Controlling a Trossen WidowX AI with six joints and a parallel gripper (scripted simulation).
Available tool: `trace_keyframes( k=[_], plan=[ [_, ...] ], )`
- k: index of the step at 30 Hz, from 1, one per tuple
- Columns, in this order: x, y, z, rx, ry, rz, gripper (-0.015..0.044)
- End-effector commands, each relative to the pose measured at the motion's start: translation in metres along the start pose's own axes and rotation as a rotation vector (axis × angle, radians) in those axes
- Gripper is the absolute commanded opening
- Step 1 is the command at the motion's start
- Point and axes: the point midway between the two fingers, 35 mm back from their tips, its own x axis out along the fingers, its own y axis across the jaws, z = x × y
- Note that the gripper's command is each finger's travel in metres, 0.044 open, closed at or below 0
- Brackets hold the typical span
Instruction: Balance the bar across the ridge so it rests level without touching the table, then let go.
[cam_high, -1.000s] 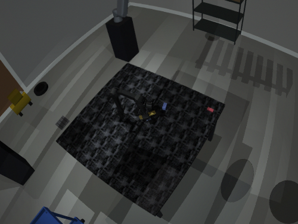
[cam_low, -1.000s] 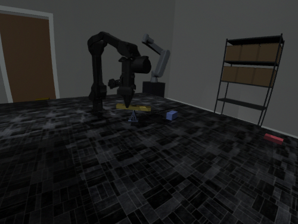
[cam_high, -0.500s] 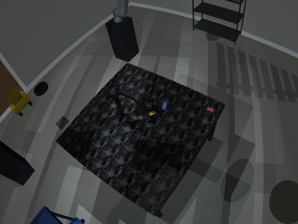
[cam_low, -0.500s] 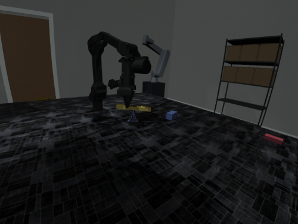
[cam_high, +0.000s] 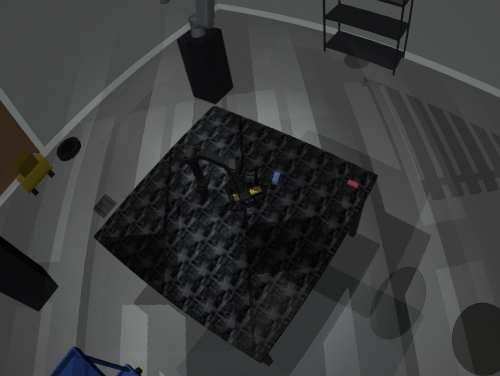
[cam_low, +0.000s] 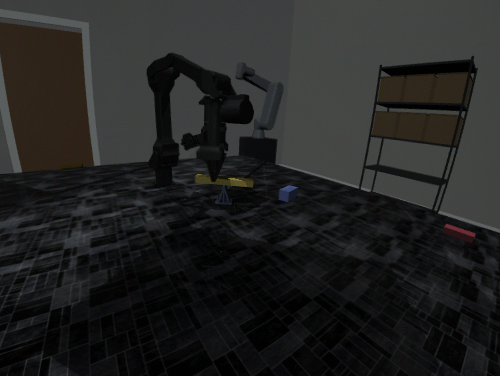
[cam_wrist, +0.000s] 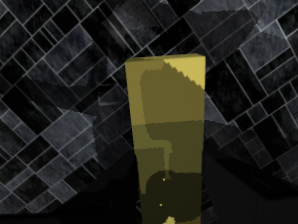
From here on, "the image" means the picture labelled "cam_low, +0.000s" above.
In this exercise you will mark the small blue block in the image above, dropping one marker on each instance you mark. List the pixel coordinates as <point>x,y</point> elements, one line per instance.
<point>288,193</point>

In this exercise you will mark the yellow bar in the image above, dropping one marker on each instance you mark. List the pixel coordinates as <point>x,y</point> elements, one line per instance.
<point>224,180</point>

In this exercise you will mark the red rectangular bar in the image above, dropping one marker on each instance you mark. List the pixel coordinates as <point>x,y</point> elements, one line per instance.
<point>459,233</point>

